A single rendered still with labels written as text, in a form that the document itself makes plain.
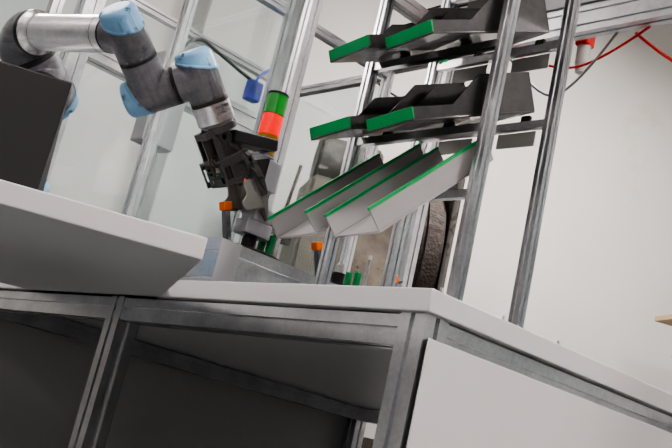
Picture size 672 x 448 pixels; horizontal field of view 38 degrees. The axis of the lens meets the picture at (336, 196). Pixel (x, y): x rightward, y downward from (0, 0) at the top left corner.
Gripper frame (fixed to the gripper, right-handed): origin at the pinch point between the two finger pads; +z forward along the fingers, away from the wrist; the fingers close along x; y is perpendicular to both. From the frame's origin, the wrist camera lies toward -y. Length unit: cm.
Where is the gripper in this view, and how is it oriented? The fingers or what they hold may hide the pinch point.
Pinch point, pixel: (258, 214)
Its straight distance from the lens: 199.2
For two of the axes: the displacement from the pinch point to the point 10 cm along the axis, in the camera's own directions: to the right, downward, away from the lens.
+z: 3.1, 9.3, 2.2
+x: 6.8, -0.5, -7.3
